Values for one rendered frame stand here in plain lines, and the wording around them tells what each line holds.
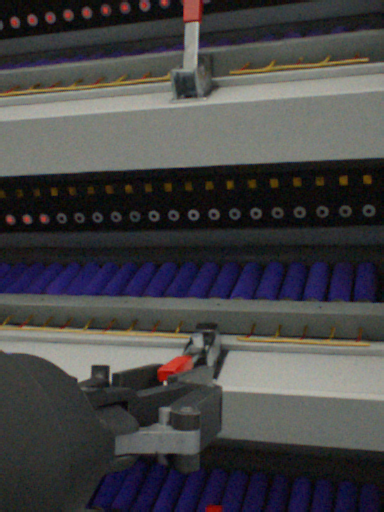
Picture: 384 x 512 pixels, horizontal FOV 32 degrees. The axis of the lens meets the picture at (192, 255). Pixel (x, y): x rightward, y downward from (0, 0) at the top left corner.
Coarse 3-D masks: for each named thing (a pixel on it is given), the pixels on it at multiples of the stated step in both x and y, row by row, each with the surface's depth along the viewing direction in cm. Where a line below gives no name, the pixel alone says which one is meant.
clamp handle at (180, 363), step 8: (192, 336) 49; (200, 336) 49; (200, 344) 49; (192, 352) 48; (200, 352) 48; (176, 360) 45; (184, 360) 45; (192, 360) 46; (160, 368) 43; (168, 368) 43; (176, 368) 43; (184, 368) 45; (160, 376) 43
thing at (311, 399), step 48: (0, 240) 72; (48, 240) 70; (96, 240) 69; (144, 240) 67; (192, 240) 65; (240, 240) 64; (288, 240) 62; (336, 240) 61; (144, 336) 56; (240, 336) 54; (288, 336) 53; (240, 384) 48; (288, 384) 47; (336, 384) 47; (240, 432) 49; (288, 432) 48; (336, 432) 47
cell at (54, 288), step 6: (72, 264) 67; (78, 264) 67; (66, 270) 66; (72, 270) 66; (78, 270) 67; (60, 276) 65; (66, 276) 65; (72, 276) 66; (54, 282) 64; (60, 282) 64; (66, 282) 64; (48, 288) 63; (54, 288) 63; (60, 288) 63
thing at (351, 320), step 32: (0, 320) 61; (32, 320) 60; (64, 320) 59; (96, 320) 58; (128, 320) 57; (160, 320) 56; (192, 320) 55; (224, 320) 54; (256, 320) 53; (288, 320) 52; (320, 320) 51; (352, 320) 50
